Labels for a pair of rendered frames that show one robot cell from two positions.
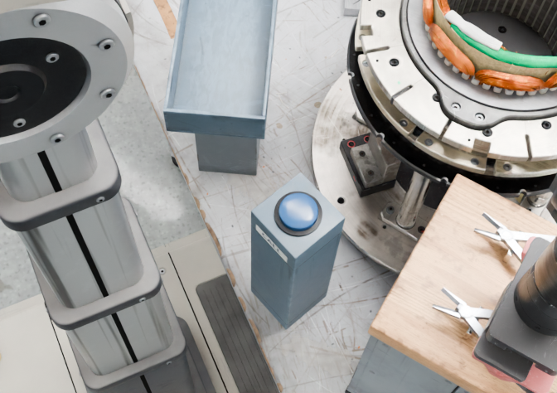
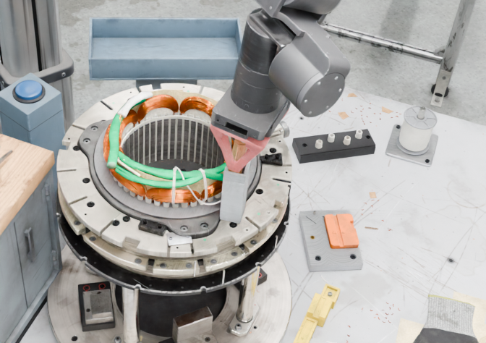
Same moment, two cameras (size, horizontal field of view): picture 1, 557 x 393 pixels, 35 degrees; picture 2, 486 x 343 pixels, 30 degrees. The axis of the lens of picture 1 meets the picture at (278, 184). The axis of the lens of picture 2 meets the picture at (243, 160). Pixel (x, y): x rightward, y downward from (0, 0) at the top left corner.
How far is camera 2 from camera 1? 121 cm
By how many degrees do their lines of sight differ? 45
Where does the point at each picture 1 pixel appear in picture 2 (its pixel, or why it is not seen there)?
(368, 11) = (173, 86)
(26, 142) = not seen: outside the picture
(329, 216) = (27, 107)
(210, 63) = (145, 51)
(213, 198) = not seen: hidden behind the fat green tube
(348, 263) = not seen: hidden behind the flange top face
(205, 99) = (116, 51)
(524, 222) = (14, 187)
